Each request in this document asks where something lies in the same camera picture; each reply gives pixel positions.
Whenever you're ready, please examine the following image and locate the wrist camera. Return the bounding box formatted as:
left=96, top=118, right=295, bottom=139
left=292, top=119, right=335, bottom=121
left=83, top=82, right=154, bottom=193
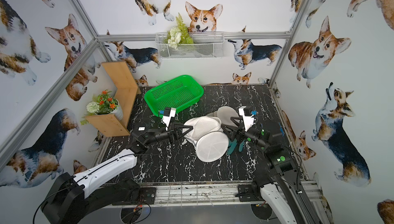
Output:
left=159, top=107, right=176, bottom=131
left=239, top=106, right=258, bottom=132

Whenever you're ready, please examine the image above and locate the green rubber glove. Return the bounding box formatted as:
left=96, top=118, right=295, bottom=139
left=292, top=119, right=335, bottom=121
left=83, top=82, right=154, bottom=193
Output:
left=226, top=139, right=245, bottom=155

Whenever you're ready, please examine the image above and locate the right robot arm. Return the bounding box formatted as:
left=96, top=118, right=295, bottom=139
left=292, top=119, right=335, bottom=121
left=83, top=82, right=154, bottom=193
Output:
left=222, top=117, right=322, bottom=224

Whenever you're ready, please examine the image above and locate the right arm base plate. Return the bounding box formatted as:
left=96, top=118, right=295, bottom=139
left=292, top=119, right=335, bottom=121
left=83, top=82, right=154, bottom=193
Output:
left=235, top=182, right=264, bottom=202

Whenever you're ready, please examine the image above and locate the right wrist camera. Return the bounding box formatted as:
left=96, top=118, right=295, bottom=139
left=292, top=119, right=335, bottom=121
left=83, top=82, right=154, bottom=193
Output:
left=239, top=106, right=258, bottom=132

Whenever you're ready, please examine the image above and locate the white wire wall basket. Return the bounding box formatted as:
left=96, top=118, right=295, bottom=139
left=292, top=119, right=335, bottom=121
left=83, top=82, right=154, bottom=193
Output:
left=155, top=32, right=225, bottom=59

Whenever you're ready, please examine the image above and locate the cream mesh laundry bag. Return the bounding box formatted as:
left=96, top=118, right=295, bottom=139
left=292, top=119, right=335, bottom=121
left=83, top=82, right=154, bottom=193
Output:
left=206, top=106, right=239, bottom=126

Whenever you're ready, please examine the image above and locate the wooden shelf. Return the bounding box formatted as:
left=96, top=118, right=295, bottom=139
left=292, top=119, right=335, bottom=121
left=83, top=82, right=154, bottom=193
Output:
left=85, top=60, right=139, bottom=137

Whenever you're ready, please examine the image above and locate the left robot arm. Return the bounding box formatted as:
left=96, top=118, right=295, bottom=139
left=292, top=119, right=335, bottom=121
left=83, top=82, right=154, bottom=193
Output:
left=38, top=122, right=193, bottom=224

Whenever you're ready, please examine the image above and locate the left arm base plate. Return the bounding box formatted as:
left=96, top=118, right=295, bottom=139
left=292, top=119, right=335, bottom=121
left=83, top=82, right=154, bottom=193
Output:
left=112, top=187, right=157, bottom=206

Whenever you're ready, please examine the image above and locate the white flower fern bouquet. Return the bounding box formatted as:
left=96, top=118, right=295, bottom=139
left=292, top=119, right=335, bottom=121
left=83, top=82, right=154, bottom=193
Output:
left=163, top=13, right=195, bottom=51

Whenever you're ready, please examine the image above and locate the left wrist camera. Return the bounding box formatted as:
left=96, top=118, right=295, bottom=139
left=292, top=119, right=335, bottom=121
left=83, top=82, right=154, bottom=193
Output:
left=159, top=107, right=176, bottom=131

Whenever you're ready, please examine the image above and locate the green plastic basket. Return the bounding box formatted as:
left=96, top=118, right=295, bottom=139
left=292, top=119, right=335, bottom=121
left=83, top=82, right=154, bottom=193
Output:
left=144, top=75, right=204, bottom=117

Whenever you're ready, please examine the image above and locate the potted flower plant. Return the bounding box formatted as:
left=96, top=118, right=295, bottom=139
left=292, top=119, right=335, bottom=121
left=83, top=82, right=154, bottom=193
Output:
left=81, top=90, right=124, bottom=125

